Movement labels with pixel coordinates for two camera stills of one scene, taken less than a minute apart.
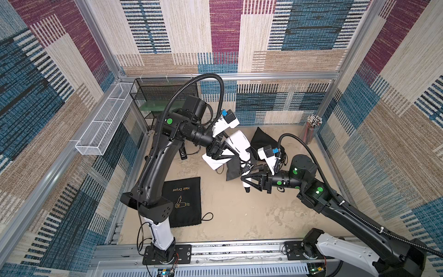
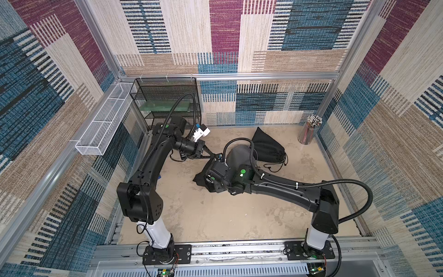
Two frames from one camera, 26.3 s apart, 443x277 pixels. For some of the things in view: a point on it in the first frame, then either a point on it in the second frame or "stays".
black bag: (185, 194) → (201, 179)
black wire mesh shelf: (151, 96) stays
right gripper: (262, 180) → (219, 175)
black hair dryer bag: (259, 139) stays
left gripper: (214, 153) → (201, 148)
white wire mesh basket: (96, 138) stays
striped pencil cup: (314, 122) stays
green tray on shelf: (160, 105) stays
